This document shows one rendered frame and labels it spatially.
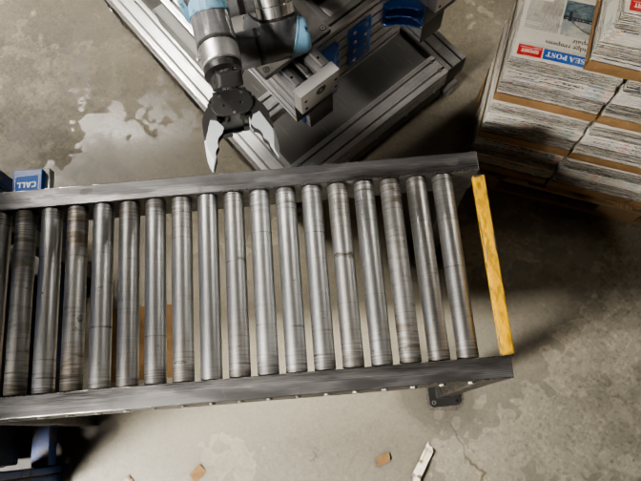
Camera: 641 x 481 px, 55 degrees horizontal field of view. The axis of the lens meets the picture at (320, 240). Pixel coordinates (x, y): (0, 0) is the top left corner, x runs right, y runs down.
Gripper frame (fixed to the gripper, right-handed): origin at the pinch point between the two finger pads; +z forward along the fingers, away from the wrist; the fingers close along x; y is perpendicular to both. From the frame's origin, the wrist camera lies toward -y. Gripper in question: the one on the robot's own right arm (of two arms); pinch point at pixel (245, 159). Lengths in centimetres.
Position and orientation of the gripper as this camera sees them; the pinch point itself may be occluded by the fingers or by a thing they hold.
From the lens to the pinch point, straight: 107.6
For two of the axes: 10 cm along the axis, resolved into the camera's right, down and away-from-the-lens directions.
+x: -9.7, 2.1, -1.5
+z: 2.5, 9.2, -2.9
